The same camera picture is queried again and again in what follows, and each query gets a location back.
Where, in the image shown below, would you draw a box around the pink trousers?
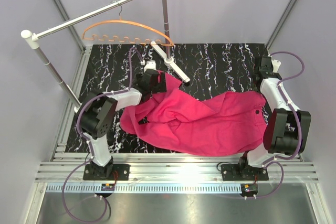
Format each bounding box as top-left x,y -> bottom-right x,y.
120,73 -> 266,156

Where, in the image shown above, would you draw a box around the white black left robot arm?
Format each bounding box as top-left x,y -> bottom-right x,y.
76,69 -> 166,180

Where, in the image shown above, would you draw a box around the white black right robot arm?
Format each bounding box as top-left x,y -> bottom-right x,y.
236,55 -> 311,180

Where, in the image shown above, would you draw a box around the orange clothes hanger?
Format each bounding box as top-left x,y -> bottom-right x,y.
81,18 -> 175,46

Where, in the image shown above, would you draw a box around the left controller board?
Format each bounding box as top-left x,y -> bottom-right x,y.
101,183 -> 115,191

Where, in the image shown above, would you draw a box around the controller board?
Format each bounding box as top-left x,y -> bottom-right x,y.
101,183 -> 115,191
242,183 -> 258,193

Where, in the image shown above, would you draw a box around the right controller board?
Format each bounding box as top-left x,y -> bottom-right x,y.
242,183 -> 258,193

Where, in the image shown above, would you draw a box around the silver white clothes rack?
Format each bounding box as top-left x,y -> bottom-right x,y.
20,0 -> 190,111

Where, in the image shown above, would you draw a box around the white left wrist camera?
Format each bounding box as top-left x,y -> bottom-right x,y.
140,60 -> 156,72

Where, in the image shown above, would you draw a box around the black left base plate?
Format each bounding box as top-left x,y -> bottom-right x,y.
83,163 -> 131,181

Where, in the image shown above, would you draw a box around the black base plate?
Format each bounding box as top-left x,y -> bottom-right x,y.
221,164 -> 269,181
83,163 -> 131,181

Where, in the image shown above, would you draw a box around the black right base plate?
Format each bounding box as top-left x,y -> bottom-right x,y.
221,164 -> 269,181

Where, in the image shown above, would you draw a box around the slotted white cable duct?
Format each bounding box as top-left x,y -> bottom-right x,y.
46,183 -> 242,194

